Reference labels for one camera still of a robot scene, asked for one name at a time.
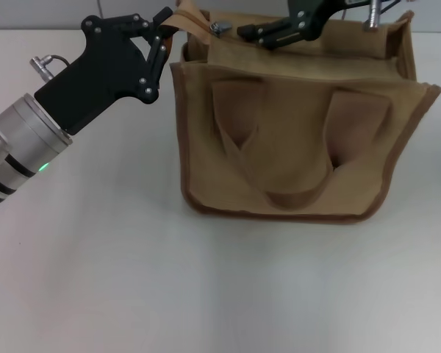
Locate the khaki canvas food bag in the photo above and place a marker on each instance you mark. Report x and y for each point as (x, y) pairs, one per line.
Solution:
(290, 139)

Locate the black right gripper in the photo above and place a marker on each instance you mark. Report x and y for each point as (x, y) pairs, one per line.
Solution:
(316, 16)

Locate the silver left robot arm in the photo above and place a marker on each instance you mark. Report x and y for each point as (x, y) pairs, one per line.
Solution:
(14, 147)

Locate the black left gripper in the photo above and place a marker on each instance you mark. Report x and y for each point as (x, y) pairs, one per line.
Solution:
(103, 77)

